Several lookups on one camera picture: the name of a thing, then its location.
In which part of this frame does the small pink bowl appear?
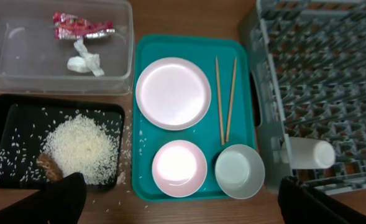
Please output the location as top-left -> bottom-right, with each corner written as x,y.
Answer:
152,140 -> 208,198

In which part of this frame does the pile of rice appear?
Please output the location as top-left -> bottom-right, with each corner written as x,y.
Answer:
42,115 -> 120,185

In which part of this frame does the wooden chopstick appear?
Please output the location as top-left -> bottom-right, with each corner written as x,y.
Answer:
215,57 -> 225,146
226,57 -> 237,142

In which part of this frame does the brown food piece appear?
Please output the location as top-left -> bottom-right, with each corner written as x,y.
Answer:
36,153 -> 63,182

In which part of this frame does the white paper cup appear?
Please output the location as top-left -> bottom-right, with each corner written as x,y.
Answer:
280,137 -> 336,169

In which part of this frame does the white napkin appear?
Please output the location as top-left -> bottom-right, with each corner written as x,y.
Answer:
67,39 -> 105,77

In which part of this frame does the grey-white bowl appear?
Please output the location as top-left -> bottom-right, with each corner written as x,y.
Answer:
214,144 -> 265,200

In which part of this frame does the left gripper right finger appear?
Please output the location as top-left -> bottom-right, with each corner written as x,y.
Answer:
278,176 -> 366,224

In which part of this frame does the red snack wrapper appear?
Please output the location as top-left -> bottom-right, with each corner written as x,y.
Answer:
53,12 -> 116,40

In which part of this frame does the left wooden chopstick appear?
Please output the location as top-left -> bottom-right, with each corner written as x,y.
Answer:
215,57 -> 225,146

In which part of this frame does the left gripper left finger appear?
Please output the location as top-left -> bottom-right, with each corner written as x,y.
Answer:
0,172 -> 87,224

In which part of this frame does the teal plastic tray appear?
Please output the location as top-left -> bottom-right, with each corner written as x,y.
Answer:
131,34 -> 256,202

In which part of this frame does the right wooden chopstick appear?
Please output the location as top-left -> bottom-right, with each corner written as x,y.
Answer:
226,57 -> 237,142

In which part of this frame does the large pink plate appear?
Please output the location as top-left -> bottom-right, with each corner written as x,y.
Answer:
135,57 -> 211,131

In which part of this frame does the grey dishwasher rack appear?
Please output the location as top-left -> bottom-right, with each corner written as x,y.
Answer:
239,1 -> 366,195

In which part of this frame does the clear plastic bin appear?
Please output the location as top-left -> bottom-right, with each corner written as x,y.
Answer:
0,0 -> 134,95

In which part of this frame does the black food waste tray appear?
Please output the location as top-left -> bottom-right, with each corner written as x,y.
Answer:
0,95 -> 125,189

